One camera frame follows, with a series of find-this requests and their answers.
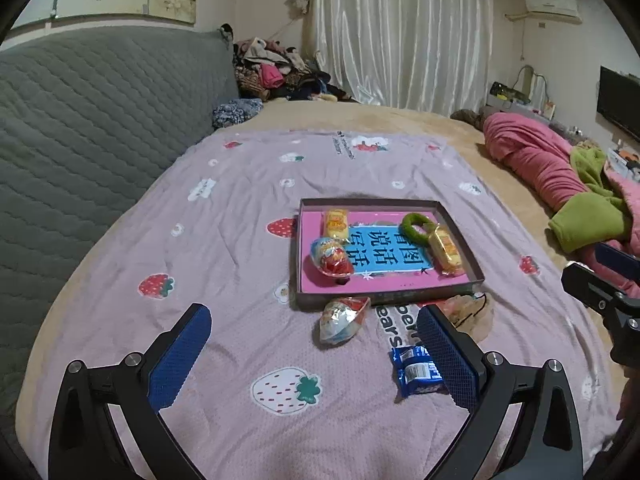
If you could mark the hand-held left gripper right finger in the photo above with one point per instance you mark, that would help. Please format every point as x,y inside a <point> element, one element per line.
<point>447,360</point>

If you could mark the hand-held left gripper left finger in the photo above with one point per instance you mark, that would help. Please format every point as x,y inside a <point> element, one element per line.
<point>177,360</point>

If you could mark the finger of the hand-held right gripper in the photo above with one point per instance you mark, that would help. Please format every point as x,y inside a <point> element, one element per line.
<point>617,257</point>
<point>585,282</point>

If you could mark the blue cookie packet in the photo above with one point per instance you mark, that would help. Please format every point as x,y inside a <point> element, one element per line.
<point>415,375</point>

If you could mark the beige organza hair scrunchie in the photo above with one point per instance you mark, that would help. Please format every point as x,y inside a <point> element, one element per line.
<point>472,317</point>

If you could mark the small yellow cake packet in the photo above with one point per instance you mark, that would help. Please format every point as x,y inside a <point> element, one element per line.
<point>447,252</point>

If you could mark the blue white egg toy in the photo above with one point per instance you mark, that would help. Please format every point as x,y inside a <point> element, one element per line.
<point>340,320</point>

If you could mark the green fuzzy hair scrunchie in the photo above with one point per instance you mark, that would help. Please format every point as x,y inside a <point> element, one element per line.
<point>410,227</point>

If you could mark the shallow brown cardboard box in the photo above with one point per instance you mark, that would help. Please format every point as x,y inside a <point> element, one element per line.
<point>305,300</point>

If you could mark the red egg toy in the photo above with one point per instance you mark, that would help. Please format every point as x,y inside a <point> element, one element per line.
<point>332,260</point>

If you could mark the large yellow cake packet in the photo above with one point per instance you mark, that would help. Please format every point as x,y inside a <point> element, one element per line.
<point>337,222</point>

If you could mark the green fleece blanket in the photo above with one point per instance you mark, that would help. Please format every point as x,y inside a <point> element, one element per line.
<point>585,220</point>

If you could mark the lilac strawberry printed blanket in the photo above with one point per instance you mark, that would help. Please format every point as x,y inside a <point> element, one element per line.
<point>225,260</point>

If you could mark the pink quilt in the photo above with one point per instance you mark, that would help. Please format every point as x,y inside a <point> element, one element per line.
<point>530,150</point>

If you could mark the black television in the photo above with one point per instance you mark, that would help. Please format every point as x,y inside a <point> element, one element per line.
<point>620,102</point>

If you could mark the black yellow bag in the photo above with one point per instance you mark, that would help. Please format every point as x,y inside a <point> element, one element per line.
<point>509,92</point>

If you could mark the dark brown cloth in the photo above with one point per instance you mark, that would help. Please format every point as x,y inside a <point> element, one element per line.
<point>467,119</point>

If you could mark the grey quilted headboard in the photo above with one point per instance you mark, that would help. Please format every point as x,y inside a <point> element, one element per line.
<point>100,120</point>

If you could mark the dark floral cloth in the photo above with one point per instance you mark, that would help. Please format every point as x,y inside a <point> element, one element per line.
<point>235,112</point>

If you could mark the white air conditioner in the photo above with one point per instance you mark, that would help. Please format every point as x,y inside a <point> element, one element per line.
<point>552,6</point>

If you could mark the pile of clothes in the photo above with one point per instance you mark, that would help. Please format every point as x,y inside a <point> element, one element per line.
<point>270,67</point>

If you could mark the white curtain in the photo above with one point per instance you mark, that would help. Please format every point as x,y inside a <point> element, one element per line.
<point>400,35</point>

